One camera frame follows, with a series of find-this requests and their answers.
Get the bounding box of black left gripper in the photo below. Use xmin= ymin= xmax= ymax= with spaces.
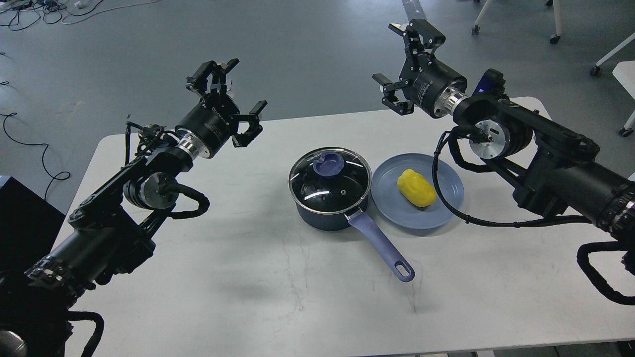
xmin=175 ymin=59 xmax=268 ymax=159

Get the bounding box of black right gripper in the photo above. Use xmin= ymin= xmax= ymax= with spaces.
xmin=372 ymin=19 xmax=467 ymax=119

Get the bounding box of yellow potato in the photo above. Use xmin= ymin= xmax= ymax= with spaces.
xmin=397 ymin=169 xmax=437 ymax=208

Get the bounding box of glass lid with blue knob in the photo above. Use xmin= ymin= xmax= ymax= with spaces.
xmin=288 ymin=147 xmax=372 ymax=213

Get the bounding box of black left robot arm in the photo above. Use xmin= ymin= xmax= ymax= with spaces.
xmin=1 ymin=59 xmax=267 ymax=357

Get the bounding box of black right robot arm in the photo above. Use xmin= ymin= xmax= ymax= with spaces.
xmin=373 ymin=19 xmax=635 ymax=305

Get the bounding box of dark blue saucepan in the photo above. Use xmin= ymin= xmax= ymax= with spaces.
xmin=288 ymin=147 xmax=415 ymax=283

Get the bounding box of white chair leg with caster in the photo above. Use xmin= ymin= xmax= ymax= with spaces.
xmin=471 ymin=0 xmax=564 ymax=45

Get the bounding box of white chair leg right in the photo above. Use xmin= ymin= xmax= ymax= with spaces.
xmin=589 ymin=33 xmax=635 ymax=137

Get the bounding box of black box at left edge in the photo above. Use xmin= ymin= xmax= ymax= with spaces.
xmin=0 ymin=176 xmax=65 ymax=271

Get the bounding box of black floor cable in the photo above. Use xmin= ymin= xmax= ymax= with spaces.
xmin=0 ymin=112 xmax=71 ymax=201

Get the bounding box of floor cables and power strip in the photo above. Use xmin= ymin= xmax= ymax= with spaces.
xmin=0 ymin=0 xmax=159 ymax=31

